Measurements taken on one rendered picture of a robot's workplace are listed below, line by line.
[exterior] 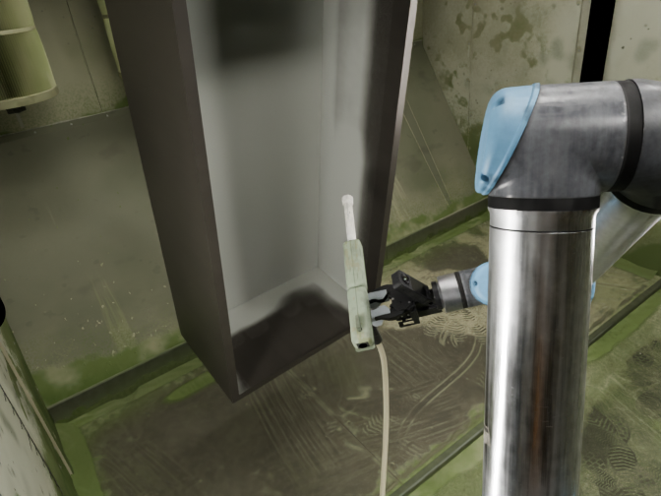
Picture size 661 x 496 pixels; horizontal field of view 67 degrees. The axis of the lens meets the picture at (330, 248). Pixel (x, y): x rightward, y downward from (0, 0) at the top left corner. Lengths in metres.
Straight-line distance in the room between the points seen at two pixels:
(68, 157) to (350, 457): 1.72
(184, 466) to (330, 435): 0.55
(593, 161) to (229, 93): 1.08
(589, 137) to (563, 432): 0.32
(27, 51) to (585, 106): 1.90
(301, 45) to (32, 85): 1.04
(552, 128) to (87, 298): 2.08
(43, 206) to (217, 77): 1.24
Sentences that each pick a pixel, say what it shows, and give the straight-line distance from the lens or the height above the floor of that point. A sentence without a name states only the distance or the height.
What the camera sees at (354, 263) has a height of 0.93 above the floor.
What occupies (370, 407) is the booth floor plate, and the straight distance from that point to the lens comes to 2.09.
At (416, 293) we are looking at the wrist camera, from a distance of 1.18.
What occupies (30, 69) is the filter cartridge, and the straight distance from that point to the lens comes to 2.16.
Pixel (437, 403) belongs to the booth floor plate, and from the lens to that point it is 2.11.
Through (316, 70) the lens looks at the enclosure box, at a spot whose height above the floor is 1.31.
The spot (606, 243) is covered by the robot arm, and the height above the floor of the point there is 1.20.
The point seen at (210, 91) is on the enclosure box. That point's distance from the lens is 1.43.
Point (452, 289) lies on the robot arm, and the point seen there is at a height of 0.90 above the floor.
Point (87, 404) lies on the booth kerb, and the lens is 2.40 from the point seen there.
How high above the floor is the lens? 1.59
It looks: 29 degrees down
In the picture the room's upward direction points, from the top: 6 degrees counter-clockwise
